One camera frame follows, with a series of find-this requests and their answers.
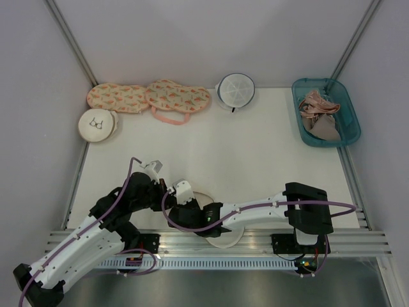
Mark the beige glasses-print laundry bag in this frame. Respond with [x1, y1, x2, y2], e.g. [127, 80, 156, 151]
[78, 109, 119, 143]

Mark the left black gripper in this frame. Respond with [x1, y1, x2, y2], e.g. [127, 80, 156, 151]
[131, 178, 178, 212]

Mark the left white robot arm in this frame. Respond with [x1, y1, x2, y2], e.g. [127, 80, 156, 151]
[13, 172, 176, 306]

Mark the beige bra in bin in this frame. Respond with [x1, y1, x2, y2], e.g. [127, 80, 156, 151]
[302, 114, 341, 141]

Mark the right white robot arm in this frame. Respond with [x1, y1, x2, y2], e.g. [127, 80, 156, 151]
[162, 180, 334, 253]

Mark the frame post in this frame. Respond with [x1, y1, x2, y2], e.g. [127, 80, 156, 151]
[43, 0, 98, 86]
[330, 0, 383, 79]

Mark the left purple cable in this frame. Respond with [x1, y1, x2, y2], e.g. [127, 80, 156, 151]
[17, 156, 146, 307]

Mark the floral bra bag left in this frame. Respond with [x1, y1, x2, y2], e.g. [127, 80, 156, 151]
[86, 83, 150, 114]

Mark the left frame post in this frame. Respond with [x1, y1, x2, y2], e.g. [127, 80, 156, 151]
[43, 0, 98, 86]

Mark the aluminium mounting rail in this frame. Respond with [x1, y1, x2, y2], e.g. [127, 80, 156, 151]
[44, 228, 392, 256]

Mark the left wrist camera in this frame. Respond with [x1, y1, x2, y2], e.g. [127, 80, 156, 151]
[139, 160, 163, 182]

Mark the floral bra bag pink handle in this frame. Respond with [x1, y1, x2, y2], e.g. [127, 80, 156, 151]
[145, 79, 212, 125]

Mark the white slotted cable duct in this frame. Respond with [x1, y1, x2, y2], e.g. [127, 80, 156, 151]
[97, 256, 296, 271]

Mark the white mesh laundry bag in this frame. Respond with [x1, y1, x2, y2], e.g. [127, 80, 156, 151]
[215, 73, 256, 113]

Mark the teal plastic bin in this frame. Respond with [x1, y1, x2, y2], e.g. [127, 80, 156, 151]
[291, 78, 361, 148]

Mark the pink lace bra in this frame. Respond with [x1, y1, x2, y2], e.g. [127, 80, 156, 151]
[298, 90, 341, 119]

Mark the beige round laundry bag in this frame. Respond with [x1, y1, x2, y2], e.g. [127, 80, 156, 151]
[193, 191, 245, 249]

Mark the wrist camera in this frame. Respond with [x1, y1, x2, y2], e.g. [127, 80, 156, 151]
[139, 160, 163, 182]
[169, 179, 195, 205]

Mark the right frame post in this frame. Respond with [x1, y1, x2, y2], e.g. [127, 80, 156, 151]
[330, 0, 383, 79]

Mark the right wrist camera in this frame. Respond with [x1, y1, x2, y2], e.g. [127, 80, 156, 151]
[169, 179, 195, 205]

